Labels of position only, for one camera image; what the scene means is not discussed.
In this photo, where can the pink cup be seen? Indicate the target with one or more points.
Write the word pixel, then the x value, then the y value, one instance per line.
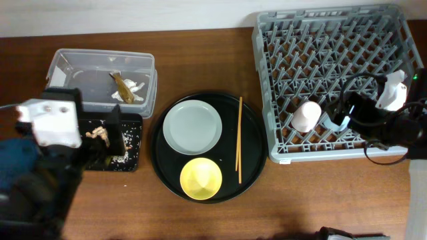
pixel 305 118

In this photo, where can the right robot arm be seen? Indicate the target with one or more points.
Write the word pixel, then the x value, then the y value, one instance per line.
pixel 396 118

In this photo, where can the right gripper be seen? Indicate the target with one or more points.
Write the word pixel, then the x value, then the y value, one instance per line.
pixel 362 106

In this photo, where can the wooden chopstick left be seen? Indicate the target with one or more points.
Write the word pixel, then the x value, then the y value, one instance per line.
pixel 238 134

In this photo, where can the grey dishwasher rack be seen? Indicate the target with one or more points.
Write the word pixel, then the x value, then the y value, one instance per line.
pixel 307 54

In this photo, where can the round black serving tray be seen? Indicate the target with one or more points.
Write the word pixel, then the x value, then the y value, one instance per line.
pixel 168 163

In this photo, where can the yellow bowl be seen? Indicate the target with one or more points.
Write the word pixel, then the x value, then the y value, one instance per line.
pixel 200 178

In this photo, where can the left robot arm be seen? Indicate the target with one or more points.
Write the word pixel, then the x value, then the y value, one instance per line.
pixel 41 170

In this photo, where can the wooden chopstick right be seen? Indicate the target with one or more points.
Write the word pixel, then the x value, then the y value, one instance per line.
pixel 240 157

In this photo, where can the clear plastic bin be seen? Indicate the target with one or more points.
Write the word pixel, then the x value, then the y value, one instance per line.
pixel 88 70

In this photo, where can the white tissue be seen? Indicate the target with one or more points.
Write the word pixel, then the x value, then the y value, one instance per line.
pixel 134 87

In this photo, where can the wooden chopstick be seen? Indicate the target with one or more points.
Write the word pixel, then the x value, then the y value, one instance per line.
pixel 240 157
pixel 238 134

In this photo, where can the gold snack wrapper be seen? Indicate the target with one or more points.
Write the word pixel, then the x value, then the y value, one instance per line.
pixel 123 90

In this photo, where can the food scraps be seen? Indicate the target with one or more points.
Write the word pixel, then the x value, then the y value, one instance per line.
pixel 99 132

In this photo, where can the grey plate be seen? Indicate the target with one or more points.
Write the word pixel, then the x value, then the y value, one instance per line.
pixel 192 127

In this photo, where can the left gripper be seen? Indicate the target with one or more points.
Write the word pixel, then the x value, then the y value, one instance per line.
pixel 113 126

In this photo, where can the black rectangular tray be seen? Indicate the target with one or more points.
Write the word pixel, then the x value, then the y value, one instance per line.
pixel 131 128

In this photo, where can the blue cup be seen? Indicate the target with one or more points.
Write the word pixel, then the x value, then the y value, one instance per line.
pixel 333 124

